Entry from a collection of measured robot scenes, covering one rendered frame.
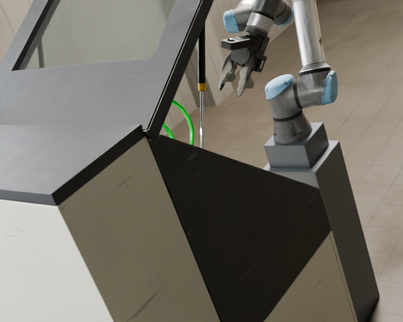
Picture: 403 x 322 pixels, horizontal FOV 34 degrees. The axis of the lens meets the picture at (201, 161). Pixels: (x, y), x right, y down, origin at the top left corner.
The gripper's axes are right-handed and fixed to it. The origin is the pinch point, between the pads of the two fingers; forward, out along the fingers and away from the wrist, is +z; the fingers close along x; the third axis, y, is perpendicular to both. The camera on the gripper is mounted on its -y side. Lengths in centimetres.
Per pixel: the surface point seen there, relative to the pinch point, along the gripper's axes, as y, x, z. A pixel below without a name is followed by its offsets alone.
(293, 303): 18, -39, 52
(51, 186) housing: -74, -31, 34
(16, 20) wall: 76, 256, -1
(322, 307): 36, -39, 53
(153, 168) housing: -49, -30, 25
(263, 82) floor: 304, 228, -32
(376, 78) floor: 301, 125, -62
